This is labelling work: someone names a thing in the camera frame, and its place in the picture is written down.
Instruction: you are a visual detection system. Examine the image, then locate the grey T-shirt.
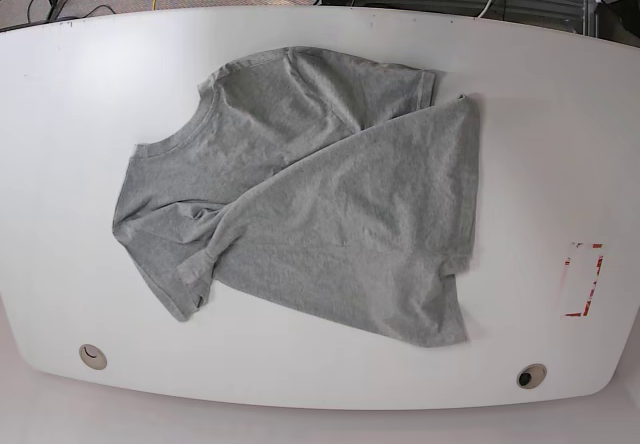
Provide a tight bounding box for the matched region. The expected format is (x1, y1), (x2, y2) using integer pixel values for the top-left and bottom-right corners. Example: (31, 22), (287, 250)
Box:
(112, 47), (481, 348)

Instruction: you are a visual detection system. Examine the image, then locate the table grommet hole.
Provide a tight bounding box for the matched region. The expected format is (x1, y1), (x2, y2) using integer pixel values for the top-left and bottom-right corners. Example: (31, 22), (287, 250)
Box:
(79, 344), (108, 371)
(516, 363), (547, 390)

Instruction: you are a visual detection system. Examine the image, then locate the red tape rectangle marker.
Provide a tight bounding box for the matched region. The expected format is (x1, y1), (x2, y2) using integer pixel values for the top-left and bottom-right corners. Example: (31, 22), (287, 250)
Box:
(560, 242), (604, 318)

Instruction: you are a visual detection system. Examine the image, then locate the right table grommet hole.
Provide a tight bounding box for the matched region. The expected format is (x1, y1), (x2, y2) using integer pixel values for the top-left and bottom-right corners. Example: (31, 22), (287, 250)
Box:
(516, 363), (547, 390)

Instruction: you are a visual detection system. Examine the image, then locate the left table grommet hole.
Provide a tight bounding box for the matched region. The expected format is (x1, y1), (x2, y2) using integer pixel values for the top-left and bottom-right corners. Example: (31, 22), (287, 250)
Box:
(79, 344), (108, 371)

